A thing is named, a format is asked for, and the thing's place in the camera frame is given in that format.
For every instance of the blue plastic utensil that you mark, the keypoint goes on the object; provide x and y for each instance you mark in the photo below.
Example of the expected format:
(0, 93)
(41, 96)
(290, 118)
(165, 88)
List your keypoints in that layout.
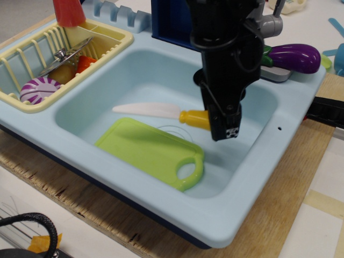
(337, 26)

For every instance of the grey toy faucet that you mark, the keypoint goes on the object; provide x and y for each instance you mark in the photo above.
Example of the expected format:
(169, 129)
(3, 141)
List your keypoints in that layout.
(270, 26)

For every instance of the purple toy eggplant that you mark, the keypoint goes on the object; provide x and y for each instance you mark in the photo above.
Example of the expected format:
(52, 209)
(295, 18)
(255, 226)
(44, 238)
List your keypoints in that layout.
(301, 58)

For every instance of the green plastic cutting board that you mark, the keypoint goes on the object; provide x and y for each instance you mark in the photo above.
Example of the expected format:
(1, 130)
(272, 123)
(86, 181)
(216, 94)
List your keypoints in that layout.
(170, 159)

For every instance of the teal plastic cup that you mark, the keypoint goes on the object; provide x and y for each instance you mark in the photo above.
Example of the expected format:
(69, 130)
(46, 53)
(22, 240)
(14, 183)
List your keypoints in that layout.
(333, 59)

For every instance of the yellow toy potato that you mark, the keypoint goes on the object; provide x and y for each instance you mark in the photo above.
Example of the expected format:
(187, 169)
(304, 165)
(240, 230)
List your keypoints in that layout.
(63, 74)

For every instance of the blue box behind sink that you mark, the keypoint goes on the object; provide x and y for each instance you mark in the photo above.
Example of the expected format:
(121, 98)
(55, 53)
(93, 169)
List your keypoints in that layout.
(171, 22)

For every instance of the cream toy appliance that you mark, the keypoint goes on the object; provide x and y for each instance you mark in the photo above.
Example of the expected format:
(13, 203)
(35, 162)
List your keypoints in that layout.
(286, 7)

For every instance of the light blue toy sink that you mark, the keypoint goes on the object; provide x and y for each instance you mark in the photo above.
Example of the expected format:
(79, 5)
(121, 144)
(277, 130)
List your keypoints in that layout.
(151, 70)

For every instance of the yellow dish drying rack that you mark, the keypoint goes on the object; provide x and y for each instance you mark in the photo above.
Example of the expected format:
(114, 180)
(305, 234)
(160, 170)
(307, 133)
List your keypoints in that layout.
(28, 57)

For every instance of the orange tape piece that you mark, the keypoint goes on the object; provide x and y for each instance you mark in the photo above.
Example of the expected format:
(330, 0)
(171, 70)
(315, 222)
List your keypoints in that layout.
(39, 244)

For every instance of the orange toy carrot piece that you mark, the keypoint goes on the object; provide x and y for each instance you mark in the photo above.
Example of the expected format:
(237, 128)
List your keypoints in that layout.
(84, 62)

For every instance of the wooden base board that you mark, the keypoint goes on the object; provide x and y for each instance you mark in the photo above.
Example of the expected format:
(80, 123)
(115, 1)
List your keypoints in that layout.
(299, 213)

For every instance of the metal pot lid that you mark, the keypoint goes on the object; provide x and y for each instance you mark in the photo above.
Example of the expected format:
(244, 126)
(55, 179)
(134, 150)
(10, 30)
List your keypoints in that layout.
(62, 56)

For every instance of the white knife yellow handle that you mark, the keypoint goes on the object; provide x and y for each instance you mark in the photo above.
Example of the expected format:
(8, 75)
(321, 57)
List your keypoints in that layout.
(194, 118)

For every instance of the black clamp at right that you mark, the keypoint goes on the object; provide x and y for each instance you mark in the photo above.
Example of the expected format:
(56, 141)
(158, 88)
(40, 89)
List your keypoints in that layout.
(326, 111)

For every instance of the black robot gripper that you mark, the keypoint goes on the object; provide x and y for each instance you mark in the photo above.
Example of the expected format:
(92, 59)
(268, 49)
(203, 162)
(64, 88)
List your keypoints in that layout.
(231, 47)

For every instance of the red plastic cup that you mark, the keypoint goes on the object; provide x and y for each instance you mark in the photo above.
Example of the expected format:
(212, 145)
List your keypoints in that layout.
(69, 13)

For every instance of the purple white toy cabbage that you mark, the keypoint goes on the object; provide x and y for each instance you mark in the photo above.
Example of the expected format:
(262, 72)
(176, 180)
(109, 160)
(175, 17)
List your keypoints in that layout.
(37, 89)

